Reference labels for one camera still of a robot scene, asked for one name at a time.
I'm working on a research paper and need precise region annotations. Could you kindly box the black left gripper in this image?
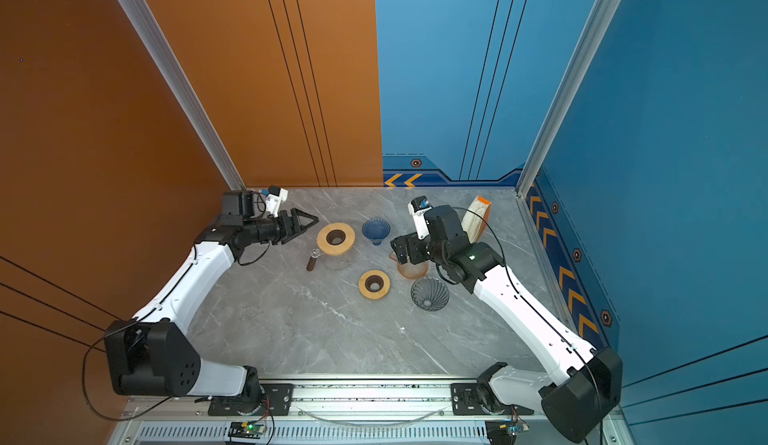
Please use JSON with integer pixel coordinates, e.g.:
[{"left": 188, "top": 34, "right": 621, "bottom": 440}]
[{"left": 245, "top": 209, "right": 319, "bottom": 247}]

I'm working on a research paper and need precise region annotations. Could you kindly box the wooden dripper ring stand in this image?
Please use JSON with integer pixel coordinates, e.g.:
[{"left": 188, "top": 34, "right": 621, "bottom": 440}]
[{"left": 316, "top": 222, "right": 356, "bottom": 256}]

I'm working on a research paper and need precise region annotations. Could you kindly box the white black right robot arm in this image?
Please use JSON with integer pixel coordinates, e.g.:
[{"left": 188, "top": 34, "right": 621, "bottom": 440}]
[{"left": 390, "top": 196, "right": 623, "bottom": 443}]

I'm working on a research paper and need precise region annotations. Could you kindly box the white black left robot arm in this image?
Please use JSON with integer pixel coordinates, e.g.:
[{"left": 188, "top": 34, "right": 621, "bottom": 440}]
[{"left": 103, "top": 186, "right": 319, "bottom": 416}]

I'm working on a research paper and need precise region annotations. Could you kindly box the blue glass ribbed dripper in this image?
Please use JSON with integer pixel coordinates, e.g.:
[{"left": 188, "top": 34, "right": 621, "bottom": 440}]
[{"left": 361, "top": 217, "right": 391, "bottom": 246}]

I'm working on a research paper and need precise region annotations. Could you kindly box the orange coffee filter box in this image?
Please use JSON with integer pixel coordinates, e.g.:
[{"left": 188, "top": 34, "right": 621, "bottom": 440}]
[{"left": 467, "top": 195, "right": 492, "bottom": 243}]

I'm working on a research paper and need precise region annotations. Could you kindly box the orange glass pitcher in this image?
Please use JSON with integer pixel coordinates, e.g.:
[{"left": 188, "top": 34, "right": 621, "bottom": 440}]
[{"left": 389, "top": 252, "right": 430, "bottom": 280}]

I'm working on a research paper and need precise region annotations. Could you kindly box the green circuit board right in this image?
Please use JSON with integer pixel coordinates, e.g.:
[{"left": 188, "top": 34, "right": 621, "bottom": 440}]
[{"left": 485, "top": 421, "right": 530, "bottom": 445}]

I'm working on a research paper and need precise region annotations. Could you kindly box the green circuit board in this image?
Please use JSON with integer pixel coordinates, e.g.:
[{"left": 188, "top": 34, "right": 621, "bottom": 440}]
[
  {"left": 227, "top": 421, "right": 268, "bottom": 443},
  {"left": 485, "top": 421, "right": 530, "bottom": 445}
]

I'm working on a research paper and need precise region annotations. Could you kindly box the green circuit board left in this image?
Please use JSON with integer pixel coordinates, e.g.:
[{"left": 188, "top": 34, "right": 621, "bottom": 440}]
[{"left": 227, "top": 421, "right": 268, "bottom": 443}]

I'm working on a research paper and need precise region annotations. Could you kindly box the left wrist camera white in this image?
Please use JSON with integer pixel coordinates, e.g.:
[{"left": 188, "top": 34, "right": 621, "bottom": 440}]
[{"left": 261, "top": 185, "right": 288, "bottom": 217}]

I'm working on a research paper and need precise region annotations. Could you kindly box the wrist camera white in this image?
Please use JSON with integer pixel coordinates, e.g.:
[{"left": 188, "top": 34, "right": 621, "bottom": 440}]
[
  {"left": 408, "top": 196, "right": 432, "bottom": 239},
  {"left": 261, "top": 185, "right": 288, "bottom": 217}
]

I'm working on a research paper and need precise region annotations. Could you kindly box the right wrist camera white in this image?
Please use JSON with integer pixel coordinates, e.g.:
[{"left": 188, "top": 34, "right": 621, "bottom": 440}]
[{"left": 408, "top": 196, "right": 432, "bottom": 239}]

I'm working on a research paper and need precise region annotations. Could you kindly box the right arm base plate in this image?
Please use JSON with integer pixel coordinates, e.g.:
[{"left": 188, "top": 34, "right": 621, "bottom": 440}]
[{"left": 450, "top": 382, "right": 534, "bottom": 416}]

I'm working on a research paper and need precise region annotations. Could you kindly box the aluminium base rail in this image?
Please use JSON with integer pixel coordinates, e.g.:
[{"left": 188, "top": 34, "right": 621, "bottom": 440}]
[{"left": 110, "top": 376, "right": 567, "bottom": 444}]

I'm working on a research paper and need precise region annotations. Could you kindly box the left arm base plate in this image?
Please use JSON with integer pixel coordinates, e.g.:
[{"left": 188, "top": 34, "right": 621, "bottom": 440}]
[{"left": 207, "top": 383, "right": 294, "bottom": 417}]

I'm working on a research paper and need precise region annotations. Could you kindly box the aluminium corner post left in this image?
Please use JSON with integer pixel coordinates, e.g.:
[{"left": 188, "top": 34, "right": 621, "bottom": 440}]
[{"left": 117, "top": 0, "right": 246, "bottom": 190}]

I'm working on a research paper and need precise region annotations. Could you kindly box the aluminium corner post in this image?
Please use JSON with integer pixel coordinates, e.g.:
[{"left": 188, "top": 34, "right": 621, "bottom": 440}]
[
  {"left": 117, "top": 0, "right": 246, "bottom": 190},
  {"left": 516, "top": 0, "right": 622, "bottom": 198}
]

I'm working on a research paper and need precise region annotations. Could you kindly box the aluminium corner post right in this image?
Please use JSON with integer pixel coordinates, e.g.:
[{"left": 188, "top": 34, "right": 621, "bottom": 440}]
[{"left": 516, "top": 0, "right": 622, "bottom": 198}]

